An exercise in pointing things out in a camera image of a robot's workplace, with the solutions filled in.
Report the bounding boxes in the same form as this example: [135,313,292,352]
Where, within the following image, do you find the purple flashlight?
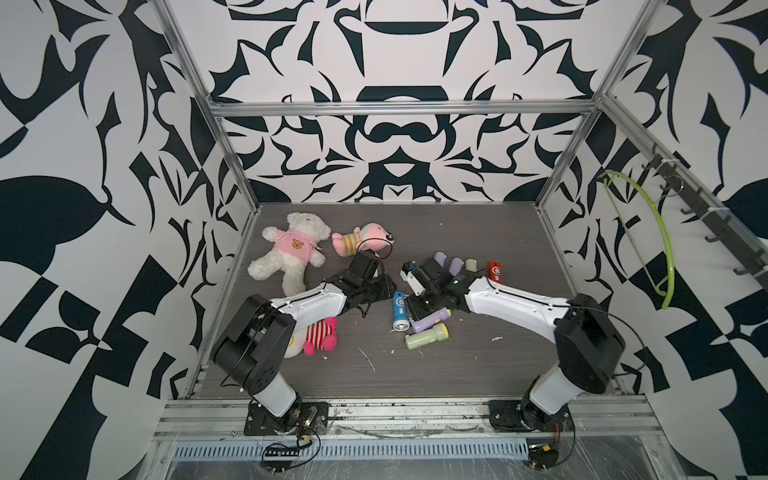
[449,257,465,276]
[411,308,452,334]
[433,251,447,268]

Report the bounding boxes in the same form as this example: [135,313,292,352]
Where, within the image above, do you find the red flashlight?
[487,262,502,283]

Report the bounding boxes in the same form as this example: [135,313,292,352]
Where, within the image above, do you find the blue flashlight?
[393,291,411,332]

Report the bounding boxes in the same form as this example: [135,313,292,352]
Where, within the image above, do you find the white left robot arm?
[210,251,397,421]

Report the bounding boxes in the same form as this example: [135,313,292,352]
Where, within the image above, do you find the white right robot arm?
[400,258,626,430]

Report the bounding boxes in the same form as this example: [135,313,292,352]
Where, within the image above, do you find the pink striped plush toy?
[331,223,394,257]

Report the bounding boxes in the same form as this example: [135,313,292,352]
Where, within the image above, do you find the glasses doll plush toy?
[284,317,338,359]

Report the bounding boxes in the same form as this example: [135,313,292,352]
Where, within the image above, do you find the white teddy pink shirt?
[247,212,331,297]

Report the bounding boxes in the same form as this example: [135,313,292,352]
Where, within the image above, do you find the green curved tube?
[600,170,677,310]

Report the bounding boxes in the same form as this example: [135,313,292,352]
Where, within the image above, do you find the black hook rack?
[643,143,767,289]

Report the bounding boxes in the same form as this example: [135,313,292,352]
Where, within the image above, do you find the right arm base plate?
[488,400,571,433]

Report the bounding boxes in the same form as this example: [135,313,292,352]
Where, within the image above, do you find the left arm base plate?
[243,401,330,436]

